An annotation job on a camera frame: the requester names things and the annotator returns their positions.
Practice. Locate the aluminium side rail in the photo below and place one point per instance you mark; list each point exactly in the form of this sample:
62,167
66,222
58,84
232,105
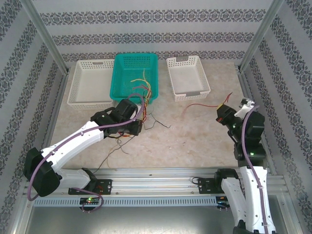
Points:
245,85
52,122

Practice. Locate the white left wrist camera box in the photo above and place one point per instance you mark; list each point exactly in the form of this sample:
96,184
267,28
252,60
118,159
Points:
141,108

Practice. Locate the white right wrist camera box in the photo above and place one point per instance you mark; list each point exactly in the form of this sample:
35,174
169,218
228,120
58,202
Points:
246,104

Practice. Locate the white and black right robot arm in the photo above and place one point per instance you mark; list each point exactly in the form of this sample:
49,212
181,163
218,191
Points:
256,195

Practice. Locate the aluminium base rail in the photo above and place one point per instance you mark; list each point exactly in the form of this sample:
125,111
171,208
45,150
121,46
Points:
156,180

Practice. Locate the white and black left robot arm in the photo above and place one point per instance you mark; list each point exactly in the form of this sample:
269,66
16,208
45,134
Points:
73,146

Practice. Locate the large white plastic basket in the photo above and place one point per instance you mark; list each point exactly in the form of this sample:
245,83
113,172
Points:
90,83

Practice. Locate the teal plastic basket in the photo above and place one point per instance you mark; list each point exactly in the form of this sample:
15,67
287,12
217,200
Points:
129,73

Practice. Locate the aluminium frame post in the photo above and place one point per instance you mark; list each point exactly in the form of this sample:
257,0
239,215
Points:
46,36
259,36

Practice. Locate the grey metal panel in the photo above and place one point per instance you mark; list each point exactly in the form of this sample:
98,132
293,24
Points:
156,219

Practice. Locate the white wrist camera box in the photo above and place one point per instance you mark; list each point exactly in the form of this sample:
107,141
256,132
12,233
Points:
246,104
141,108

